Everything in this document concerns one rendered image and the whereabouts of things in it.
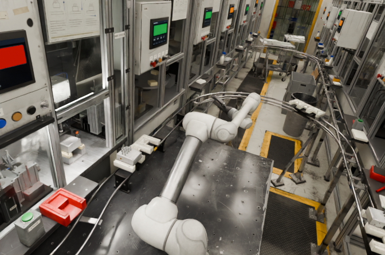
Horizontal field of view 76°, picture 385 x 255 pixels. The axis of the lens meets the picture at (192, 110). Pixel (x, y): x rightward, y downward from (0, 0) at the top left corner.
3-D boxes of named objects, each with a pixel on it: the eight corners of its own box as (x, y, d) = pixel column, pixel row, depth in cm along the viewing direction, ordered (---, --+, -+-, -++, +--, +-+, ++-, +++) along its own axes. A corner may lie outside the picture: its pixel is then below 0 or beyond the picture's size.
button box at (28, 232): (29, 247, 100) (23, 228, 95) (15, 239, 103) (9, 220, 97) (46, 231, 107) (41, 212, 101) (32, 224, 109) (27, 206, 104)
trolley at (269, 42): (252, 77, 619) (262, 39, 574) (250, 70, 668) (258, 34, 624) (287, 82, 618) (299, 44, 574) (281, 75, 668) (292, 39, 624)
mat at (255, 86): (242, 160, 315) (242, 159, 315) (199, 146, 332) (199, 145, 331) (277, 60, 808) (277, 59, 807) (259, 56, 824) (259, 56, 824)
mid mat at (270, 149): (302, 182, 291) (302, 181, 291) (256, 167, 307) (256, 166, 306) (301, 140, 375) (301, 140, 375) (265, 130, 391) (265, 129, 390)
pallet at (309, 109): (286, 108, 284) (289, 100, 280) (293, 105, 292) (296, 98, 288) (315, 122, 259) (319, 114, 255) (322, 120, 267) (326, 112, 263)
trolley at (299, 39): (297, 73, 698) (309, 39, 653) (277, 70, 707) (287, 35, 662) (294, 66, 771) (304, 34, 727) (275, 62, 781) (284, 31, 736)
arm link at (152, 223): (160, 252, 111) (121, 231, 117) (168, 252, 125) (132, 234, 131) (219, 112, 143) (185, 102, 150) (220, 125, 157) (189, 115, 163)
